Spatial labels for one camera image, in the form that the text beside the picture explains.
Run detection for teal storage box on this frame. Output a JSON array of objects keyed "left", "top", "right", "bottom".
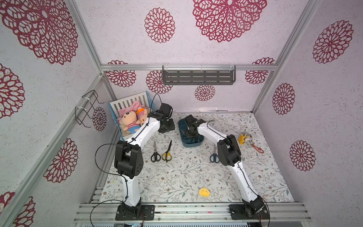
[{"left": 178, "top": 119, "right": 205, "bottom": 148}]

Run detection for blue handled scissors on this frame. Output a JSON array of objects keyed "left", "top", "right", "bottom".
[{"left": 209, "top": 145, "right": 220, "bottom": 163}]

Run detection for yellow black handled scissors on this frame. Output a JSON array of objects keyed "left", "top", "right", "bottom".
[{"left": 161, "top": 141, "right": 172, "bottom": 162}]

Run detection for large black scissors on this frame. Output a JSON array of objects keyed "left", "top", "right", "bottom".
[{"left": 151, "top": 142, "right": 161, "bottom": 163}]

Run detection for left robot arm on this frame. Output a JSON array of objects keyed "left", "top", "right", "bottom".
[{"left": 114, "top": 103, "right": 175, "bottom": 208}]

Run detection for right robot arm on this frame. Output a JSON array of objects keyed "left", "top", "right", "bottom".
[{"left": 184, "top": 115, "right": 265, "bottom": 216}]

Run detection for orange hat plush doll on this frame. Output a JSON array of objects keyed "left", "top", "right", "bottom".
[{"left": 136, "top": 107, "right": 149, "bottom": 126}]

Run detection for white blue slatted basket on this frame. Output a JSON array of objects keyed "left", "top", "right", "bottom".
[{"left": 109, "top": 92, "right": 153, "bottom": 140}]

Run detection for pink plush doll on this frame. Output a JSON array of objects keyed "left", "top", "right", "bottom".
[{"left": 117, "top": 101, "right": 142, "bottom": 134}]

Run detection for yellow toy with glass ball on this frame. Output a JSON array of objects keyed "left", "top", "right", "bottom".
[{"left": 238, "top": 132, "right": 253, "bottom": 145}]

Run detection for yellow plush chick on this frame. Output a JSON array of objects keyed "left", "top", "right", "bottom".
[{"left": 199, "top": 187, "right": 210, "bottom": 197}]

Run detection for red orange small tool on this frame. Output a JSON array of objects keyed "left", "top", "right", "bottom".
[{"left": 251, "top": 143, "right": 264, "bottom": 154}]

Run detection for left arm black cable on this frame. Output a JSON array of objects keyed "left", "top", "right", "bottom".
[{"left": 89, "top": 93, "right": 163, "bottom": 227}]

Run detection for grey wall shelf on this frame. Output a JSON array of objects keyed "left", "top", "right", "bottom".
[{"left": 162, "top": 66, "right": 236, "bottom": 86}]

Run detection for black wire wall rack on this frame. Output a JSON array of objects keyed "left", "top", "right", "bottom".
[{"left": 74, "top": 89, "right": 104, "bottom": 128}]

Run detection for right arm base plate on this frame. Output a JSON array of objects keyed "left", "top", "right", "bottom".
[{"left": 229, "top": 204, "right": 270, "bottom": 221}]

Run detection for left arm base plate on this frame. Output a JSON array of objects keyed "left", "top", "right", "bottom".
[{"left": 115, "top": 203, "right": 155, "bottom": 221}]

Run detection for aluminium front rail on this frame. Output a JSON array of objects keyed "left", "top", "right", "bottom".
[{"left": 71, "top": 202, "right": 314, "bottom": 227}]

